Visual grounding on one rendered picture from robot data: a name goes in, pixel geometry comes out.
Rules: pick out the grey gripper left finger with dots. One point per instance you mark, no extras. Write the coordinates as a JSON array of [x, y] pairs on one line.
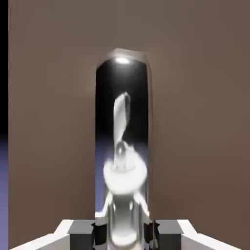
[[78, 232]]

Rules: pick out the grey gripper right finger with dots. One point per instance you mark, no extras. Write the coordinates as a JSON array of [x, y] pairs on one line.
[[171, 232]]

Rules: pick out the brown cabinet door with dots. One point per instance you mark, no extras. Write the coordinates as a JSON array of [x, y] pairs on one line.
[[195, 97]]

